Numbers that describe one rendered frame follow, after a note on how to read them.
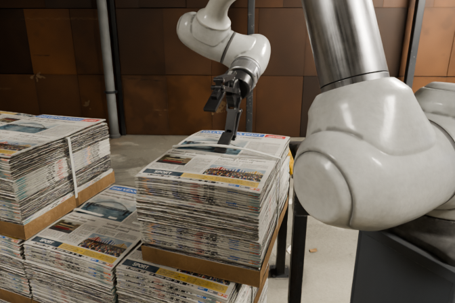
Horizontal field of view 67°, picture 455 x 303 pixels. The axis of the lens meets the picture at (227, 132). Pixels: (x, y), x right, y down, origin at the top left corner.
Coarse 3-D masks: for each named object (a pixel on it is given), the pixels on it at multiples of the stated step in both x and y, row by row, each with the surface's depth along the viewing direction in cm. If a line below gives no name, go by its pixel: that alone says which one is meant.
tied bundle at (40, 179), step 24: (48, 144) 94; (72, 144) 102; (96, 144) 112; (0, 168) 84; (24, 168) 87; (48, 168) 94; (72, 168) 102; (96, 168) 113; (0, 192) 86; (24, 192) 88; (48, 192) 95; (72, 192) 103; (0, 216) 90; (24, 216) 88
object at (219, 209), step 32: (160, 160) 82; (192, 160) 82; (224, 160) 82; (160, 192) 74; (192, 192) 71; (224, 192) 69; (256, 192) 66; (160, 224) 76; (192, 224) 73; (224, 224) 70; (256, 224) 68; (192, 256) 76; (224, 256) 73; (256, 256) 70
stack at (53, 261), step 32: (128, 192) 116; (64, 224) 97; (96, 224) 98; (128, 224) 98; (0, 256) 94; (32, 256) 90; (64, 256) 85; (96, 256) 84; (128, 256) 83; (32, 288) 93; (64, 288) 88; (96, 288) 83; (128, 288) 80; (160, 288) 77; (192, 288) 73; (224, 288) 73; (256, 288) 94
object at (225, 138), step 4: (224, 132) 91; (224, 136) 90; (228, 136) 89; (232, 136) 90; (220, 140) 89; (224, 140) 89; (228, 140) 88; (220, 144) 88; (224, 144) 87; (228, 144) 87; (216, 148) 87; (220, 148) 86; (224, 148) 86; (220, 152) 86; (224, 152) 86
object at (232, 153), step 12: (180, 144) 93; (228, 156) 84; (240, 156) 84; (252, 156) 84; (264, 156) 85; (276, 168) 85; (276, 180) 84; (276, 192) 86; (276, 204) 84; (276, 216) 85
